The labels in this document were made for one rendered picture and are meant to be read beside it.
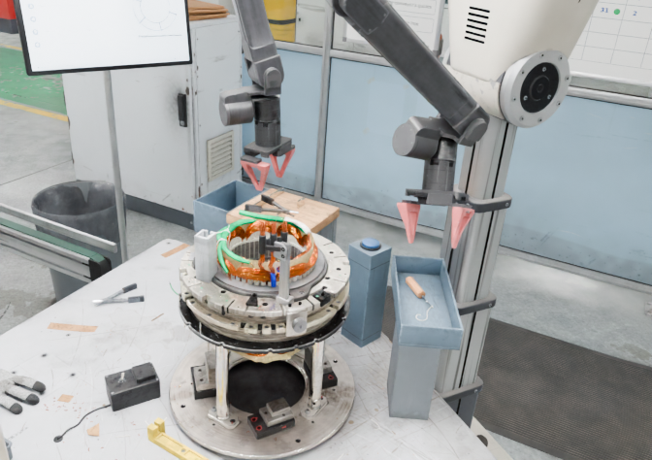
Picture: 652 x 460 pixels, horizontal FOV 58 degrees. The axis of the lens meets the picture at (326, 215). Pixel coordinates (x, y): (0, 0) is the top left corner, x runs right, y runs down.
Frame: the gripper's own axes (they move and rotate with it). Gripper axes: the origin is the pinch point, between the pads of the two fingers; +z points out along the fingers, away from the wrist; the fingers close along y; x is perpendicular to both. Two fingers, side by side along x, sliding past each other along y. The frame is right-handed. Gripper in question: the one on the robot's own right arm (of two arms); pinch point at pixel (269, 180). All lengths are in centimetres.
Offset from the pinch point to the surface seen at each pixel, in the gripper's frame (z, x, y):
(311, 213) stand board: 9.2, 7.6, -6.3
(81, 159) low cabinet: 91, -232, -132
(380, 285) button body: 22.3, 27.2, -4.3
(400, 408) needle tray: 35, 42, 17
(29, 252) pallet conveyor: 43, -88, 6
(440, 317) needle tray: 13.2, 46.0, 12.2
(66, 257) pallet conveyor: 40, -71, 5
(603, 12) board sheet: -15, 48, -200
